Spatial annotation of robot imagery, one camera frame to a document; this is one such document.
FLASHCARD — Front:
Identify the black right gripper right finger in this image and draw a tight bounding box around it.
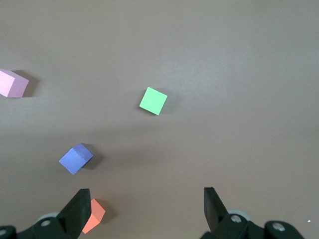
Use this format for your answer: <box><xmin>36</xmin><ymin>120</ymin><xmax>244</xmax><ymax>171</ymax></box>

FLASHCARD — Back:
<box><xmin>201</xmin><ymin>187</ymin><xmax>260</xmax><ymax>239</ymax></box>

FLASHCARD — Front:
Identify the orange foam cube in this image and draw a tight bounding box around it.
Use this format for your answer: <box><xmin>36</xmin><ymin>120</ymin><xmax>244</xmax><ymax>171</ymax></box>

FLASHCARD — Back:
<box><xmin>82</xmin><ymin>198</ymin><xmax>106</xmax><ymax>235</ymax></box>

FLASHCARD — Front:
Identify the pink foam cube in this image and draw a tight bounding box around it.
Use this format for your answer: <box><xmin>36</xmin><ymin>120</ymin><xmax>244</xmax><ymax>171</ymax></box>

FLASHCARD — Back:
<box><xmin>0</xmin><ymin>68</ymin><xmax>30</xmax><ymax>98</ymax></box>

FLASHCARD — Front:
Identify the green foam cube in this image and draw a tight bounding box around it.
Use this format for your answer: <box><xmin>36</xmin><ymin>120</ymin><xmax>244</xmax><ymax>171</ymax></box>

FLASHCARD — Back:
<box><xmin>139</xmin><ymin>86</ymin><xmax>168</xmax><ymax>116</ymax></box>

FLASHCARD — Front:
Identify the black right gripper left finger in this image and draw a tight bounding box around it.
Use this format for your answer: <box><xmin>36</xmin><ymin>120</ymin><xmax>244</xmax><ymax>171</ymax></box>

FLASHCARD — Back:
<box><xmin>17</xmin><ymin>188</ymin><xmax>92</xmax><ymax>239</ymax></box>

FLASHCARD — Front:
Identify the purple foam cube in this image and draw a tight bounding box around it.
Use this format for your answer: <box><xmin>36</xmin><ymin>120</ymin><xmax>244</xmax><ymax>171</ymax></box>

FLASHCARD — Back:
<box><xmin>58</xmin><ymin>143</ymin><xmax>94</xmax><ymax>176</ymax></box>

